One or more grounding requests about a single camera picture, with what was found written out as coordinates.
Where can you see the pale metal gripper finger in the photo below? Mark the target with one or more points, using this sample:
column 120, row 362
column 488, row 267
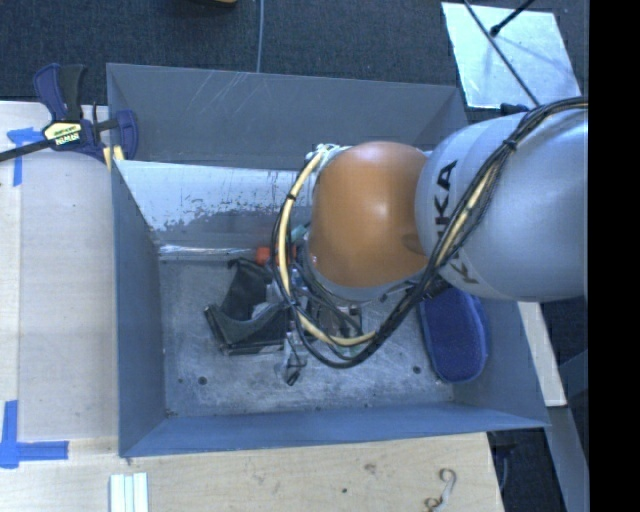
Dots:
column 294, row 342
column 290, row 371

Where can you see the black fabric pouch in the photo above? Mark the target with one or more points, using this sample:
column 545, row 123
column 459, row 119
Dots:
column 245, row 310

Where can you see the grey metal bin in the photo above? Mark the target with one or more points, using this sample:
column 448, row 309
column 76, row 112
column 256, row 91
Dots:
column 225, row 390

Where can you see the clear bottle with orange cap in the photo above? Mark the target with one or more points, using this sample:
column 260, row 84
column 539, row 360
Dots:
column 220, row 252

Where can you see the blue oval sponge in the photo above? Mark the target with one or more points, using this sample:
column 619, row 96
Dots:
column 454, row 340

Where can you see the pale wood board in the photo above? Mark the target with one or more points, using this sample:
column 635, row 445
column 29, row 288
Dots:
column 65, row 300

